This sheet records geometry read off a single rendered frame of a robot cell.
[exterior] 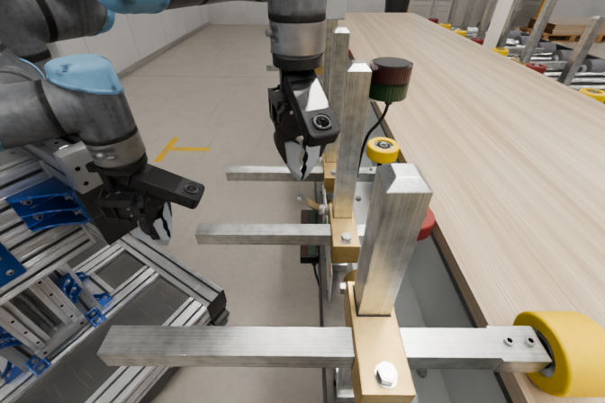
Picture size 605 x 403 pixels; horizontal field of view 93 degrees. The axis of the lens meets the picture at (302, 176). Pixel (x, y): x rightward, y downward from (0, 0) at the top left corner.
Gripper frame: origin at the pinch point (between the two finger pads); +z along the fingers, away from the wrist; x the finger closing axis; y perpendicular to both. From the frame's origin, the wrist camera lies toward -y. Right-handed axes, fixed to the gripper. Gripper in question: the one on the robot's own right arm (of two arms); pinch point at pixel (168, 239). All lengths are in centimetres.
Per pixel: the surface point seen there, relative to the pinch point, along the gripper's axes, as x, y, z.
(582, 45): -90, -142, -18
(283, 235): 1.5, -23.6, -3.3
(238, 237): 1.5, -14.8, -2.5
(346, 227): 0.3, -35.7, -4.4
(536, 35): -119, -143, -16
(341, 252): 5.0, -34.5, -2.8
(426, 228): 3.7, -49.1, -8.0
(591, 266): 11, -72, -8
